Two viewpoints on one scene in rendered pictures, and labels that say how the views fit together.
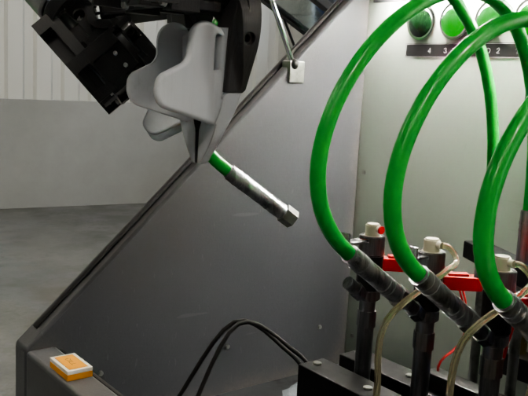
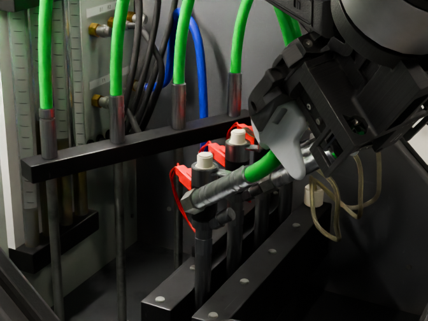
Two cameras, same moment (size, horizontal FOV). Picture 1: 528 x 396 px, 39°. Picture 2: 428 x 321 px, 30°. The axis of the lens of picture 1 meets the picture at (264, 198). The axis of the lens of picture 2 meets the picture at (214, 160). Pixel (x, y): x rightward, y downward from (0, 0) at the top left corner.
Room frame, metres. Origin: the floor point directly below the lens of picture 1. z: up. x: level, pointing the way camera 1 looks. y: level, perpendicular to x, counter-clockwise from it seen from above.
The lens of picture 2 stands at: (1.11, 0.57, 1.44)
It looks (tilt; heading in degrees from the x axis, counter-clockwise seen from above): 22 degrees down; 244
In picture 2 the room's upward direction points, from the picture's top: 1 degrees clockwise
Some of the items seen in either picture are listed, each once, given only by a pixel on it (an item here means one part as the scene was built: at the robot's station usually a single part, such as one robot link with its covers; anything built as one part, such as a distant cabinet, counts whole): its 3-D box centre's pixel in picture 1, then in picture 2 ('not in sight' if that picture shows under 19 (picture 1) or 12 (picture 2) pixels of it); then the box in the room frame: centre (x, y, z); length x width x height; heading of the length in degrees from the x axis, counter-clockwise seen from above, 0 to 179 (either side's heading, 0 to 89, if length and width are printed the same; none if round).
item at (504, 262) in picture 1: (502, 271); not in sight; (0.66, -0.22, 1.13); 0.02 x 0.02 x 0.03
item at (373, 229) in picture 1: (373, 236); (205, 166); (0.78, -0.12, 1.13); 0.02 x 0.02 x 0.03
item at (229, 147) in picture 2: (415, 355); (243, 228); (0.72, -0.16, 1.03); 0.05 x 0.03 x 0.21; 128
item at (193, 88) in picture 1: (192, 94); not in sight; (0.49, 0.05, 1.28); 0.06 x 0.03 x 0.09; 128
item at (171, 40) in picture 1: (167, 92); not in sight; (0.51, 0.07, 1.28); 0.06 x 0.03 x 0.09; 128
